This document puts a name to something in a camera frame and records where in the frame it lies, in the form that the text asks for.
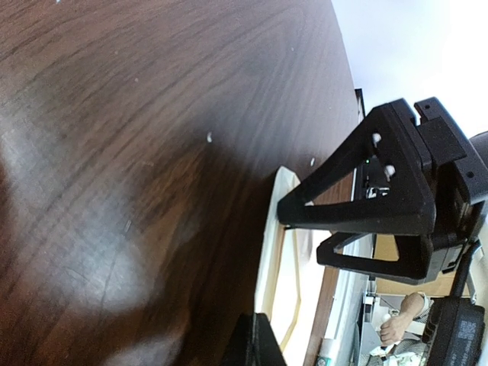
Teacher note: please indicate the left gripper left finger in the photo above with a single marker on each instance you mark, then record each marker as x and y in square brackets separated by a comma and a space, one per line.
[238, 351]

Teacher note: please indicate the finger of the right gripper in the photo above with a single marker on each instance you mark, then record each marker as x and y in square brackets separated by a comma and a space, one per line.
[385, 148]
[412, 267]

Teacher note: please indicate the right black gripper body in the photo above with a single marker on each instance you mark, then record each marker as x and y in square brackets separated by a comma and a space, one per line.
[459, 179]

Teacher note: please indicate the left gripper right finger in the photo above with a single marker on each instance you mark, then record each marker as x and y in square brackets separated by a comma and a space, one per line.
[266, 350]

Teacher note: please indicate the beige envelope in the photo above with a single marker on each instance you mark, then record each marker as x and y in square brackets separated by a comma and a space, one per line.
[288, 279]

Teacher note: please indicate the green white glue stick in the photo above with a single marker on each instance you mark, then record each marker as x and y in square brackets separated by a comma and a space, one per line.
[327, 353]

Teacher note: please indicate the cardboard box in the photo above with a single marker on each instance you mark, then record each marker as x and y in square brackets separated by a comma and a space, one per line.
[443, 285]

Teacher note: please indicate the person in striped shirt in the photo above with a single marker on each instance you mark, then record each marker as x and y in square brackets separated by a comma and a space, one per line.
[395, 348]

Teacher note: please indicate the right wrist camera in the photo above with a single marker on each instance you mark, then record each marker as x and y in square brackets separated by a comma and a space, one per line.
[453, 332]

